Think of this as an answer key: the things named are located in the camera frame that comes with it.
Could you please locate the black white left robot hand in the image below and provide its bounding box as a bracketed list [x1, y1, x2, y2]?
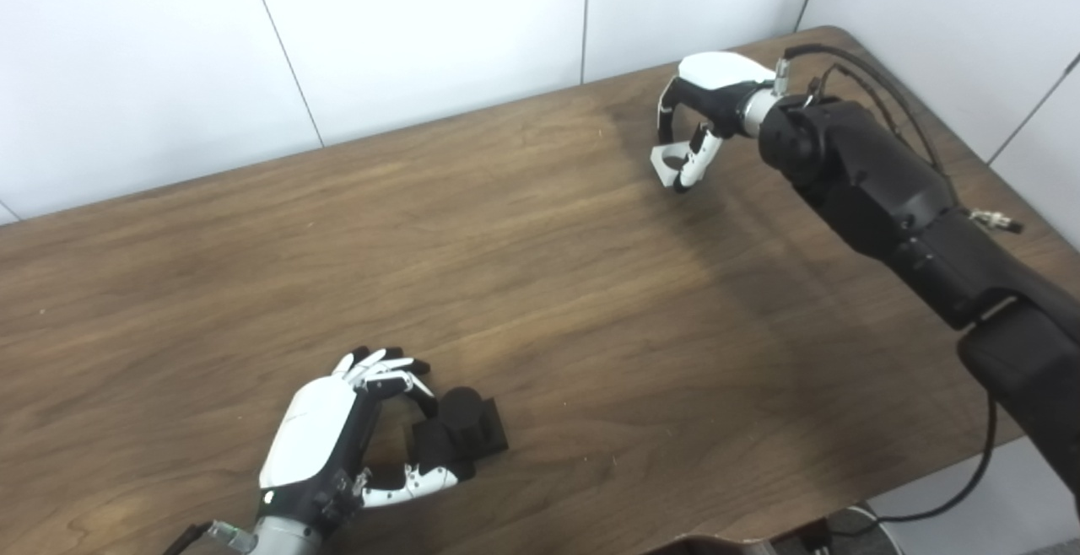
[257, 347, 462, 531]

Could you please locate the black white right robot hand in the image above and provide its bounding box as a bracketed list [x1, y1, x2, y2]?
[656, 51, 775, 193]

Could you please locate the white square piece with hole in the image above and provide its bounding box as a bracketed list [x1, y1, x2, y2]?
[650, 140, 695, 191]

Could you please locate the black peg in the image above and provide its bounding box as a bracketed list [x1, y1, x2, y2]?
[409, 386, 510, 482]

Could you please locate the dark robot torso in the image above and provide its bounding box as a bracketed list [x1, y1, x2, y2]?
[641, 517, 845, 555]

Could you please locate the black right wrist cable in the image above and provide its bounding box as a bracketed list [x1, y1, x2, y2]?
[772, 43, 961, 202]

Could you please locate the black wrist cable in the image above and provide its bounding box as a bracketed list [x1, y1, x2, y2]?
[772, 43, 961, 202]
[160, 520, 259, 555]

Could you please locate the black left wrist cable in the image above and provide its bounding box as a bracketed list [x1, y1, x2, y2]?
[160, 520, 259, 555]

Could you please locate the silver metal cable plug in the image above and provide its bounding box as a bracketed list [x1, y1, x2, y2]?
[969, 207, 1025, 235]

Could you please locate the black hanging cable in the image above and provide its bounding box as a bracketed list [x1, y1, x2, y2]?
[844, 386, 1002, 527]

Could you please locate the white floor cable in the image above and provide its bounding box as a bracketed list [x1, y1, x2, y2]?
[844, 504, 904, 555]

